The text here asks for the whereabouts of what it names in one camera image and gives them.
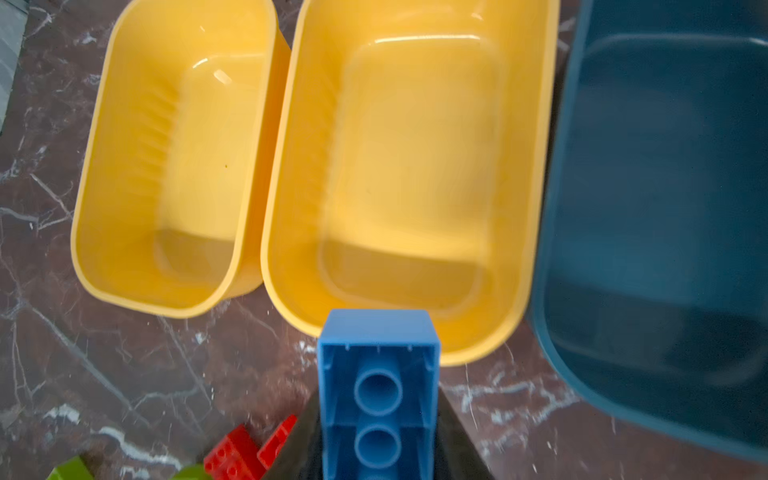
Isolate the middle yellow plastic bin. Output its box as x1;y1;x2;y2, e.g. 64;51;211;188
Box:
261;1;560;366

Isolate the yellow plastic bin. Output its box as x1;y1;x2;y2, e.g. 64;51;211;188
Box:
261;1;560;366
71;0;290;318

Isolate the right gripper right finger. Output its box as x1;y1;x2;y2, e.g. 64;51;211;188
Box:
434;389;494;480

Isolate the red lego brick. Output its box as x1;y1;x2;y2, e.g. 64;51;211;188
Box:
257;415;297;471
203;424;267;480

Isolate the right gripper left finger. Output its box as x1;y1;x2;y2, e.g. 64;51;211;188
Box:
264;392;323;480

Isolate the left yellow plastic bin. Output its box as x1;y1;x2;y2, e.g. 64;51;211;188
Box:
71;0;290;318

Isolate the green lego brick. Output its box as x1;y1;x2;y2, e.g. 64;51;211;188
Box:
170;464;212;480
47;456;94;480

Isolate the blue lego brick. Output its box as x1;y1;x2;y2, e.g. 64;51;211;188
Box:
317;309;441;479

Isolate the teal plastic bin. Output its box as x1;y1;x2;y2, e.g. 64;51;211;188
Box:
529;1;767;463

